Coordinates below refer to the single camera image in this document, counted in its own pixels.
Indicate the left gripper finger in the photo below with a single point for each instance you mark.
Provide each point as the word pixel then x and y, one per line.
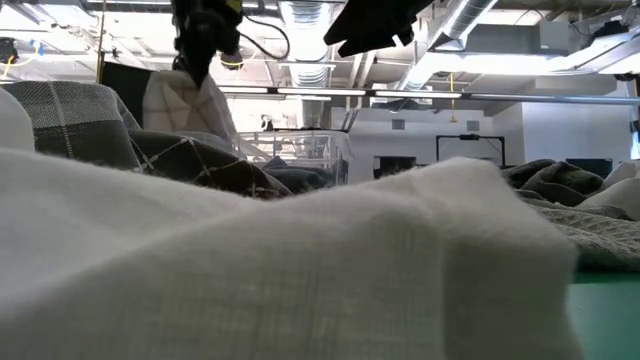
pixel 207 55
pixel 194 55

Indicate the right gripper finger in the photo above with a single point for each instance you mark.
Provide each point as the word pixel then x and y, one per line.
pixel 357 27
pixel 380 42

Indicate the white towel brown grid lines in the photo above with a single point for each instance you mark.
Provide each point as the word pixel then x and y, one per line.
pixel 185 105

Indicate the clear plastic bin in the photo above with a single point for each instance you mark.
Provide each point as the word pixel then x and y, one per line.
pixel 320 145

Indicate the grey plaid towel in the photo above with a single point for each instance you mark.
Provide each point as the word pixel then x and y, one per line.
pixel 75 120

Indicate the charcoal grey towel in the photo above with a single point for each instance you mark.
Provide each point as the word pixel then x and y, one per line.
pixel 300 177

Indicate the dark grey terry towel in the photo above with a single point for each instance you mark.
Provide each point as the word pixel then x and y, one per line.
pixel 555 180

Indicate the plain white towel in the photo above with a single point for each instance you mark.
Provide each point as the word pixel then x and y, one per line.
pixel 250 275

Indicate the light grey waffle towel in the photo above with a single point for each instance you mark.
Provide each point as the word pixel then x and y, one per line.
pixel 600 240

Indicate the long ceiling light bar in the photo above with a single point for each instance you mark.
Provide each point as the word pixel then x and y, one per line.
pixel 425 94

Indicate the black and red device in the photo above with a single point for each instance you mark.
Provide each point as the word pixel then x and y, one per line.
pixel 125 95

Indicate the black ceiling-mounted device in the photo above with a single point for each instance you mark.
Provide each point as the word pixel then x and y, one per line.
pixel 7 50

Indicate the green table mat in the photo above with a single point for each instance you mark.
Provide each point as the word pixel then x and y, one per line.
pixel 610 320

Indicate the silver ribbed air duct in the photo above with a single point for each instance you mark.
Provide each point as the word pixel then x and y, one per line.
pixel 465 20
pixel 307 30

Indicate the black frame stand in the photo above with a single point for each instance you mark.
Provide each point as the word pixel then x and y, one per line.
pixel 470 136

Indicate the black wall monitor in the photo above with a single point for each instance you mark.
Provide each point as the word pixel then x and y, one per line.
pixel 590 167

